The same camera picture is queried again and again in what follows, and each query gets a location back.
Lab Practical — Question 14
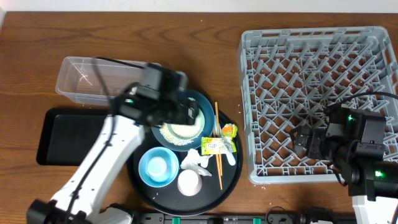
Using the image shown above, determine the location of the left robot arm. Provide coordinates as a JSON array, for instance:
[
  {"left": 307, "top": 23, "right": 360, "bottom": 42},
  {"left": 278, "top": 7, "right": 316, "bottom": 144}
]
[{"left": 26, "top": 63, "right": 198, "bottom": 223}]

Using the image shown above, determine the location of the white tissue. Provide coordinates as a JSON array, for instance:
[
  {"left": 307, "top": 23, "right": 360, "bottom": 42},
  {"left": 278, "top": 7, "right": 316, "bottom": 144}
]
[{"left": 180, "top": 149, "right": 212, "bottom": 177}]

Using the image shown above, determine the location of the black rectangular tray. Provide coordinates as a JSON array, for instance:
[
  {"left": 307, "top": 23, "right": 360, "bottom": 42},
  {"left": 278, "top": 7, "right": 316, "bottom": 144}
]
[{"left": 36, "top": 108, "right": 108, "bottom": 166}]

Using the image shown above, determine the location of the pink cup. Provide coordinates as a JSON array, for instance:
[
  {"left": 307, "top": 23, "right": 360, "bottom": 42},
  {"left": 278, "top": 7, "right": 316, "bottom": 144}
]
[{"left": 177, "top": 170, "right": 202, "bottom": 197}]

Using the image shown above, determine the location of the round black serving tray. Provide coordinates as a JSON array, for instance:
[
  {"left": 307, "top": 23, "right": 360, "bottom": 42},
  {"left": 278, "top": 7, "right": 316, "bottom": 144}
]
[{"left": 126, "top": 109, "right": 244, "bottom": 217}]

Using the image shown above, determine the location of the grey dishwasher rack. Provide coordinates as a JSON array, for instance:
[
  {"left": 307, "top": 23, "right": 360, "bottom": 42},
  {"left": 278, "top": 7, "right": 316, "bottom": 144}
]
[{"left": 238, "top": 26, "right": 397, "bottom": 185}]

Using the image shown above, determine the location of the yellow green snack wrapper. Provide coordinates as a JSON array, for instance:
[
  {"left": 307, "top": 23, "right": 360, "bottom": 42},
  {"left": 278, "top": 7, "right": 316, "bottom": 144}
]
[{"left": 201, "top": 137, "right": 236, "bottom": 156}]

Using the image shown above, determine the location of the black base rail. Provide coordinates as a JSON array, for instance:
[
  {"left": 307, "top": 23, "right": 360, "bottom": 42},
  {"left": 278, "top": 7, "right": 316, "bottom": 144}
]
[{"left": 138, "top": 213, "right": 308, "bottom": 224}]

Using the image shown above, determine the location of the white rice pile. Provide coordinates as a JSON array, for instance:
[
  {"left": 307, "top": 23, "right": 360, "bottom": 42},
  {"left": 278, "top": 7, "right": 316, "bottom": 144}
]
[{"left": 159, "top": 124, "right": 192, "bottom": 146}]

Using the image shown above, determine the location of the clear plastic waste bin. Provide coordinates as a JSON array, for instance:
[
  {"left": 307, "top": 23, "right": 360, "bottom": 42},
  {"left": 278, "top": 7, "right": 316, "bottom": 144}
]
[{"left": 55, "top": 57, "right": 146, "bottom": 106}]

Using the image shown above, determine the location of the light green bowl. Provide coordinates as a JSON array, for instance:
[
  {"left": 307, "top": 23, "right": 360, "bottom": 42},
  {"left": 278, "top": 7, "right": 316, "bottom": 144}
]
[{"left": 167, "top": 110, "right": 205, "bottom": 139}]

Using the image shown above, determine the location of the wooden chopstick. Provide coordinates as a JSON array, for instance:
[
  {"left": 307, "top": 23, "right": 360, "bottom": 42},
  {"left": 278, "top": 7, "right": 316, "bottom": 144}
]
[
  {"left": 213, "top": 129, "right": 222, "bottom": 177},
  {"left": 215, "top": 102, "right": 223, "bottom": 190}
]

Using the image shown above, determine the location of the light blue saucer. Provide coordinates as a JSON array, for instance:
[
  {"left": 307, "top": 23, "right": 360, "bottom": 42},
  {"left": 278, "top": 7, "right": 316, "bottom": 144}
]
[{"left": 138, "top": 147, "right": 179, "bottom": 188}]

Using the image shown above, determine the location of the small white cup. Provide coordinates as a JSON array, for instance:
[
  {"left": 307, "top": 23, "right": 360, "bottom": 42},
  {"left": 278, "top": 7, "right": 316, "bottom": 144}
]
[{"left": 147, "top": 157, "right": 168, "bottom": 182}]

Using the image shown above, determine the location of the white plastic spoon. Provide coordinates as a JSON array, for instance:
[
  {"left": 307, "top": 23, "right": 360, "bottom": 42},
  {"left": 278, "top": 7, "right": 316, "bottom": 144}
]
[{"left": 219, "top": 126, "right": 236, "bottom": 166}]

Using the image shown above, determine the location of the dark blue plate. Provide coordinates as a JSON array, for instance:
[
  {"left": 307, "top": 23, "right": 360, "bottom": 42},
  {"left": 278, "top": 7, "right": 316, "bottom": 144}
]
[{"left": 152, "top": 90, "right": 215, "bottom": 152}]

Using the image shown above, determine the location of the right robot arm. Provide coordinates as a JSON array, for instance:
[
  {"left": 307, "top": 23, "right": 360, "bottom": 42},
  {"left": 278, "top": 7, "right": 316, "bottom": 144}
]
[{"left": 290, "top": 107, "right": 397, "bottom": 223}]

